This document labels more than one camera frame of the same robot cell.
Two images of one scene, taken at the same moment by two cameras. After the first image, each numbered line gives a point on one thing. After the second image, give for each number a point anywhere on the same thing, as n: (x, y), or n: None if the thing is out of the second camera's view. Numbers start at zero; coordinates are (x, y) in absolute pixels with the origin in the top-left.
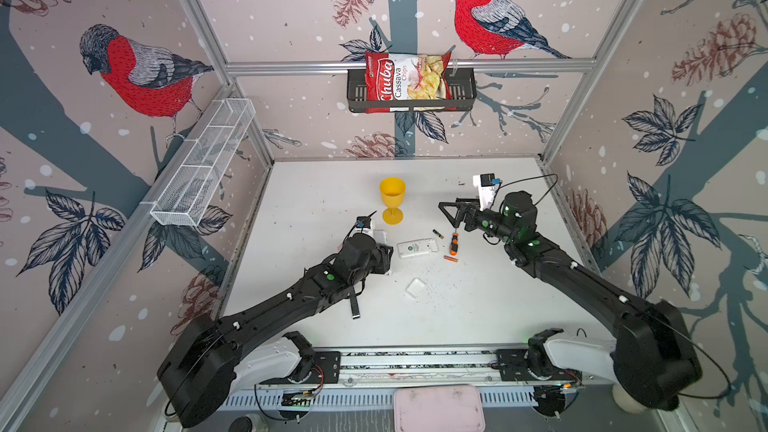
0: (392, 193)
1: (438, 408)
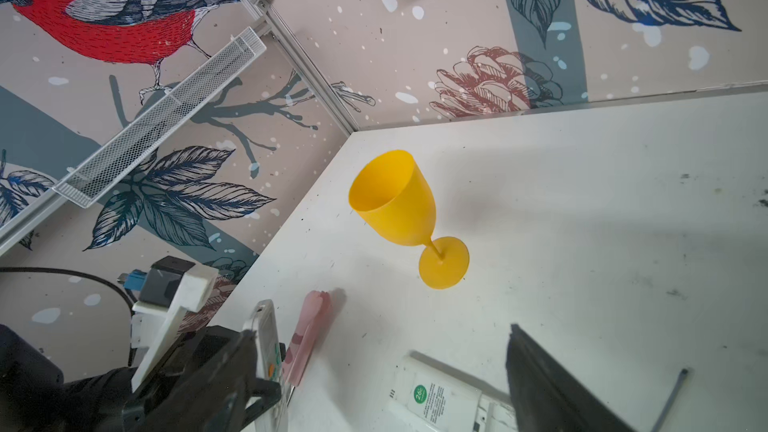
0: (390, 195)
1: None
